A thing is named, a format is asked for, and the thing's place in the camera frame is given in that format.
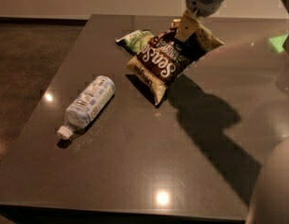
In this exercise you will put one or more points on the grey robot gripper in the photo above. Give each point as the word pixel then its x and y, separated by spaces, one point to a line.
pixel 206 1

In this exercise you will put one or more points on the brown sea salt chip bag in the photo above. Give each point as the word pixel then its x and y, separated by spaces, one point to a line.
pixel 163 59

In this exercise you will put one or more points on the green jalapeno chip bag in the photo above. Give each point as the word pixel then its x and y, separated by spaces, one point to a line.
pixel 135 41

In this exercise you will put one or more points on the clear plastic water bottle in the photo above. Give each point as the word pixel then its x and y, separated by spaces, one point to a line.
pixel 87 106

